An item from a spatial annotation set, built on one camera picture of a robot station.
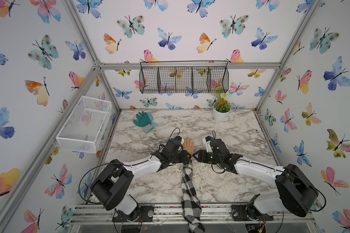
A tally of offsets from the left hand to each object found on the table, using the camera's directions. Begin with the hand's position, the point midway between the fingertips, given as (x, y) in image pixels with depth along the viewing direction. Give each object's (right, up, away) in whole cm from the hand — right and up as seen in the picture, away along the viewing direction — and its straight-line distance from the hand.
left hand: (192, 155), depth 85 cm
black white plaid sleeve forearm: (-2, -21, -14) cm, 26 cm away
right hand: (+2, +1, -2) cm, 2 cm away
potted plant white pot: (+22, +29, +18) cm, 40 cm away
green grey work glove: (-36, +20, +29) cm, 50 cm away
